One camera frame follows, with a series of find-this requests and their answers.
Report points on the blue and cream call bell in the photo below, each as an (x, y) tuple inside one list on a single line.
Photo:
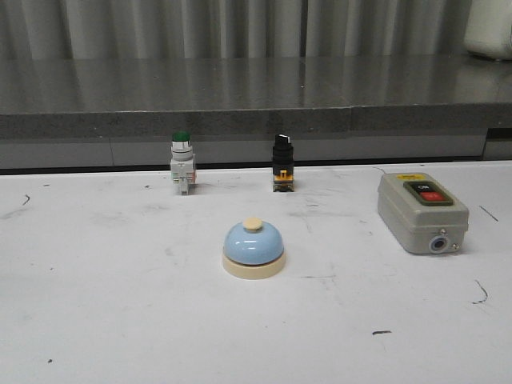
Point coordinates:
[(253, 249)]

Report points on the grey stone counter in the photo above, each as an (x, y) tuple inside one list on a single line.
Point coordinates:
[(121, 113)]

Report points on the white container on counter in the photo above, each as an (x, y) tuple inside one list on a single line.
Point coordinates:
[(488, 29)]

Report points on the black selector switch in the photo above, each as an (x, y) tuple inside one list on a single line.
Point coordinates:
[(283, 164)]

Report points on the green push button switch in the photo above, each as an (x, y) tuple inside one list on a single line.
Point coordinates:
[(182, 163)]

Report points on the grey on off switch box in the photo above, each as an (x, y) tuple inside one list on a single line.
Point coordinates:
[(421, 213)]

